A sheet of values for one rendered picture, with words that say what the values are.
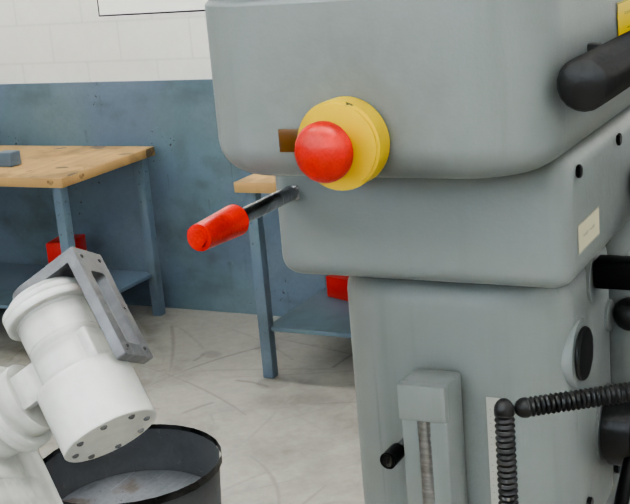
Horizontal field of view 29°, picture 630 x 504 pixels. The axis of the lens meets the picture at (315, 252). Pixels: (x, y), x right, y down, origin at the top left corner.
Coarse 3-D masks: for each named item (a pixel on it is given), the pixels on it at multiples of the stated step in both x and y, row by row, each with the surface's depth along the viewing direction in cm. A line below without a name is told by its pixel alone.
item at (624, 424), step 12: (612, 408) 105; (624, 408) 105; (612, 420) 105; (624, 420) 105; (600, 432) 106; (612, 432) 105; (624, 432) 104; (600, 444) 106; (612, 444) 105; (624, 444) 105; (612, 456) 106; (624, 456) 105; (624, 468) 105; (624, 480) 104; (624, 492) 103
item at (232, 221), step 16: (288, 192) 95; (224, 208) 88; (240, 208) 88; (256, 208) 91; (272, 208) 93; (208, 224) 85; (224, 224) 86; (240, 224) 87; (192, 240) 85; (208, 240) 84; (224, 240) 86
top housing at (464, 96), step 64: (256, 0) 83; (320, 0) 80; (384, 0) 78; (448, 0) 77; (512, 0) 76; (576, 0) 82; (256, 64) 84; (320, 64) 82; (384, 64) 80; (448, 64) 78; (512, 64) 77; (256, 128) 85; (448, 128) 79; (512, 128) 78; (576, 128) 84
